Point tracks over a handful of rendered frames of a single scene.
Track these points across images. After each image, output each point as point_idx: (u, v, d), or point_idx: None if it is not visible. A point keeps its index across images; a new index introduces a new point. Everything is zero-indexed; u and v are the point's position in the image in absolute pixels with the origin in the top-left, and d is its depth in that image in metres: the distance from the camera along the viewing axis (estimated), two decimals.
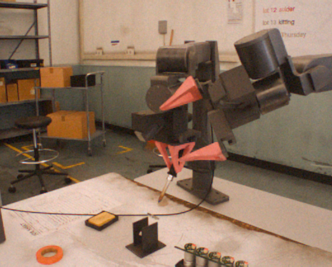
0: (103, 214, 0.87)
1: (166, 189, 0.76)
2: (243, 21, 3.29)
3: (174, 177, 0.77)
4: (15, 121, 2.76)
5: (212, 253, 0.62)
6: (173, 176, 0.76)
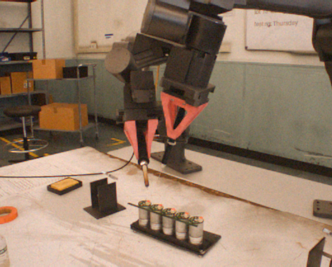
0: (67, 180, 0.84)
1: (147, 173, 0.65)
2: (235, 11, 3.26)
3: (147, 163, 0.67)
4: (4, 109, 2.72)
5: (166, 209, 0.59)
6: (147, 162, 0.67)
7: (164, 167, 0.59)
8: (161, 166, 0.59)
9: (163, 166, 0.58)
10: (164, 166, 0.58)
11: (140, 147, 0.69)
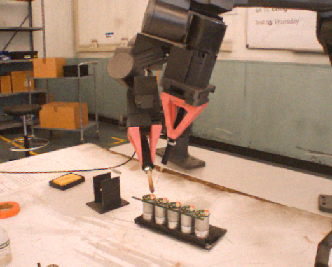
0: (69, 175, 0.83)
1: (152, 179, 0.64)
2: (236, 10, 3.25)
3: (151, 168, 0.67)
4: (5, 108, 2.71)
5: (172, 203, 0.58)
6: (151, 167, 0.67)
7: (164, 167, 0.59)
8: (161, 166, 0.59)
9: (163, 166, 0.58)
10: (164, 166, 0.58)
11: (144, 153, 0.69)
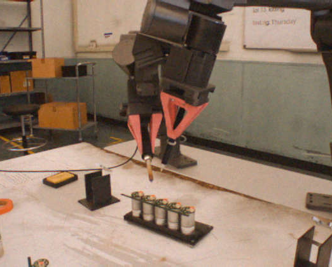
0: (62, 173, 0.85)
1: (151, 168, 0.64)
2: (233, 10, 3.27)
3: (151, 157, 0.67)
4: (3, 108, 2.73)
5: (159, 199, 0.60)
6: (151, 156, 0.67)
7: (164, 167, 0.59)
8: (161, 166, 0.59)
9: (163, 166, 0.58)
10: (164, 166, 0.58)
11: (144, 142, 0.68)
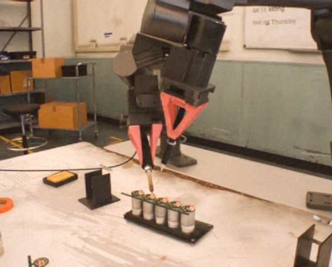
0: (62, 173, 0.85)
1: (151, 178, 0.64)
2: (233, 10, 3.27)
3: (151, 167, 0.67)
4: (3, 107, 2.73)
5: (159, 198, 0.60)
6: (151, 166, 0.67)
7: (164, 167, 0.59)
8: (161, 166, 0.59)
9: (163, 166, 0.58)
10: (164, 166, 0.58)
11: (144, 152, 0.69)
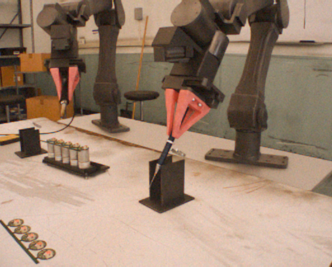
0: (9, 135, 0.97)
1: (64, 109, 0.76)
2: None
3: (67, 102, 0.79)
4: None
5: (65, 142, 0.72)
6: (67, 102, 0.79)
7: (159, 169, 0.55)
8: (158, 169, 0.55)
9: (161, 168, 0.55)
10: (161, 168, 0.55)
11: (63, 91, 0.80)
